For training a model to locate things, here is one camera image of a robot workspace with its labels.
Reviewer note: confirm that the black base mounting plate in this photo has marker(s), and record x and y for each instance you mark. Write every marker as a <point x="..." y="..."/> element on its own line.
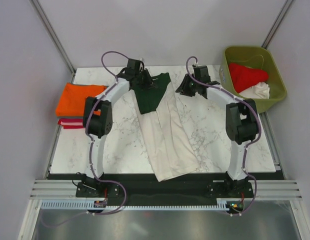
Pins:
<point x="145" y="189"/>

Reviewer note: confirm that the orange folded t shirt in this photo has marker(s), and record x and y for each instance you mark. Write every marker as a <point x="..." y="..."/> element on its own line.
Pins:
<point x="72" y="100"/>

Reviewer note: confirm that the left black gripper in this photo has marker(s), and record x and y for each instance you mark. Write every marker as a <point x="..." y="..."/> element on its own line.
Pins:
<point x="150" y="84"/>

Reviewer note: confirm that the aluminium frame post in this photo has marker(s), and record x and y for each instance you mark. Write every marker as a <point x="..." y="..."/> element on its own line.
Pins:
<point x="277" y="23"/>
<point x="53" y="35"/>

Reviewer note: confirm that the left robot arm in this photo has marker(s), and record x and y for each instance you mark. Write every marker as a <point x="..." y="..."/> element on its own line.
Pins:
<point x="98" y="111"/>

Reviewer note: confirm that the right aluminium side rail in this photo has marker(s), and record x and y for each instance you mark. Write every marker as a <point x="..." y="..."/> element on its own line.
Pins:
<point x="271" y="141"/>

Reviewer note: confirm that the red folded t shirt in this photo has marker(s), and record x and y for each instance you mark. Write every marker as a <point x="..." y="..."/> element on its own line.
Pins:
<point x="71" y="123"/>

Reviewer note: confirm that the blue label on bin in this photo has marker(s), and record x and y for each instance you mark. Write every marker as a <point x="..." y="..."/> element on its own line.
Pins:
<point x="222" y="75"/>

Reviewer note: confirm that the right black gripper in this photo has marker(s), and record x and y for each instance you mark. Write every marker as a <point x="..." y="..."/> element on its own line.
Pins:
<point x="183" y="89"/>

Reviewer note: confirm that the white and green t shirt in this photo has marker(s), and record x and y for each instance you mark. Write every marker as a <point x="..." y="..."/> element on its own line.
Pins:
<point x="167" y="144"/>

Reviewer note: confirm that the left aluminium frame post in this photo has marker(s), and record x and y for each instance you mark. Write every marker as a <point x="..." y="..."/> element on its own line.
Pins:
<point x="53" y="35"/>

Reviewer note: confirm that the white garment in bin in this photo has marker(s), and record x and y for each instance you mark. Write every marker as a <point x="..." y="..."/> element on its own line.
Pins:
<point x="258" y="91"/>

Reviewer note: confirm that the right aluminium frame post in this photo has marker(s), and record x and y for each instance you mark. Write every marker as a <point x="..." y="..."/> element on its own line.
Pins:
<point x="277" y="23"/>

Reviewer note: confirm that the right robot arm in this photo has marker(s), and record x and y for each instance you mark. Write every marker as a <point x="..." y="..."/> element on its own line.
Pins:
<point x="242" y="123"/>

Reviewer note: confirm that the white slotted cable duct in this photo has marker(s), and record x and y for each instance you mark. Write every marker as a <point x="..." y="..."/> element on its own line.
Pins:
<point x="96" y="205"/>

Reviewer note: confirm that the red t shirt in bin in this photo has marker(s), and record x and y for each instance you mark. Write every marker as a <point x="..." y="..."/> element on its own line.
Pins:
<point x="244" y="77"/>

